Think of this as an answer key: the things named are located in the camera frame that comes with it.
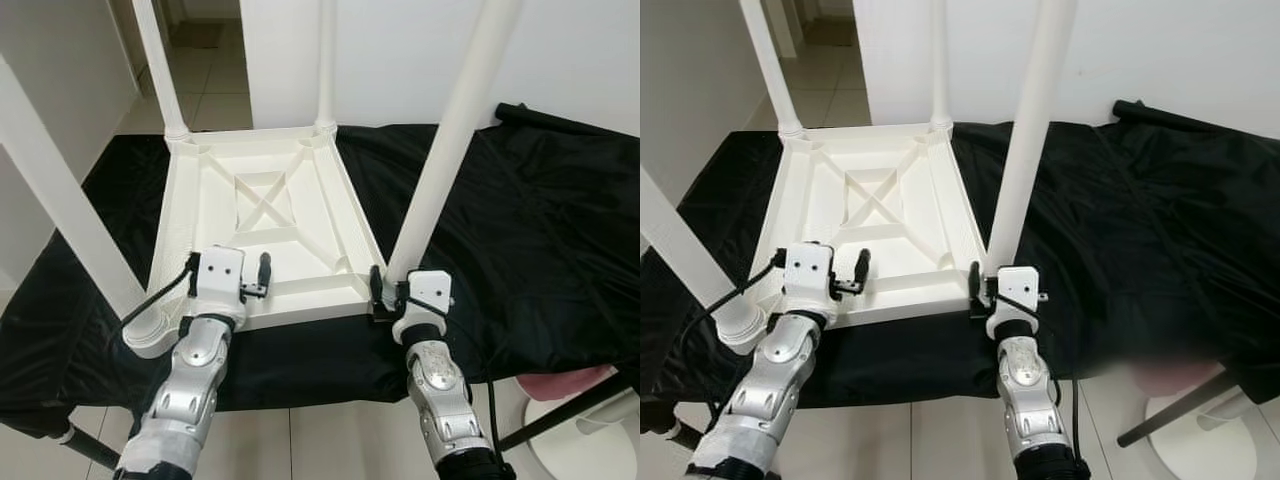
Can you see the white plastic table top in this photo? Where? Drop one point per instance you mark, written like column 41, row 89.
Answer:
column 830, row 200
column 220, row 210

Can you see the black cloth table cover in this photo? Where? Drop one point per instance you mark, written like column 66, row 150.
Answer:
column 550, row 260
column 1180, row 250

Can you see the pink stool seat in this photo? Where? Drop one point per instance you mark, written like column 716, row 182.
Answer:
column 568, row 382
column 1170, row 378

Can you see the white round stool base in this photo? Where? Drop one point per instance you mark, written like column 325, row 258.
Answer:
column 1205, row 445

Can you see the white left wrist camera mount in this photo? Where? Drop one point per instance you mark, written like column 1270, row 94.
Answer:
column 220, row 268
column 808, row 265

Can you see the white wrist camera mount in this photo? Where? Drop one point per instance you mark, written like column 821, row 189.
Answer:
column 1020, row 285
column 808, row 265
column 220, row 268
column 428, row 290

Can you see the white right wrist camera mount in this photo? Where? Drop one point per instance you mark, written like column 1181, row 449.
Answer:
column 428, row 290
column 1020, row 285

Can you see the white door frame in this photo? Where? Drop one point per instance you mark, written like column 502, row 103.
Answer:
column 150, row 40
column 785, row 25

